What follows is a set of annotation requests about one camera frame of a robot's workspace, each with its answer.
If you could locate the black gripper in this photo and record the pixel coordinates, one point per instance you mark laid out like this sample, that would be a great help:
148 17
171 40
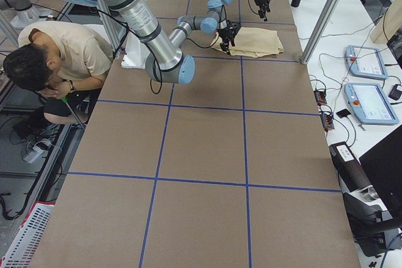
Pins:
260 3
225 34

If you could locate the green handled stick tool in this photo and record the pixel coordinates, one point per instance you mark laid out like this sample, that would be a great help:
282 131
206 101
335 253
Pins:
65 101

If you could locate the black brown cylinder device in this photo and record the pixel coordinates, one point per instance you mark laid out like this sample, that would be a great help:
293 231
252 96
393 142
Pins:
348 166

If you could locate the blue teach pendant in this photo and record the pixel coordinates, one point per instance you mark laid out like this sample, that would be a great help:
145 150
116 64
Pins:
365 62
369 104

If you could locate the black monitor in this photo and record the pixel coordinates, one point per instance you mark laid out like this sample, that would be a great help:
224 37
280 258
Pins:
382 165

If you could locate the upper blue teach pendant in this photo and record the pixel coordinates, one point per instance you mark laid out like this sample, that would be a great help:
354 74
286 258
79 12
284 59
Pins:
365 62

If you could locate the beige long-sleeve printed shirt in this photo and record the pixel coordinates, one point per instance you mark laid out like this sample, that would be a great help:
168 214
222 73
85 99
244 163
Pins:
256 42

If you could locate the white plastic basket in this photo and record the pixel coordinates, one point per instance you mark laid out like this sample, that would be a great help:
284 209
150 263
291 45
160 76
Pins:
28 237

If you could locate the lower blue teach pendant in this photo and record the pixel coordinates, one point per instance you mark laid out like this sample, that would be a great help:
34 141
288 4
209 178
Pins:
369 104

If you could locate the seated person beige shirt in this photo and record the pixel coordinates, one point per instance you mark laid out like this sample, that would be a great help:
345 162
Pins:
61 59

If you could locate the white power strip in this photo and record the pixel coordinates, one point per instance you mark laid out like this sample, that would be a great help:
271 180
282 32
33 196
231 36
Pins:
37 150

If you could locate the aluminium frame post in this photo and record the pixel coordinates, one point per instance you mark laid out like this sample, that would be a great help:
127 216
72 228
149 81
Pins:
318 30

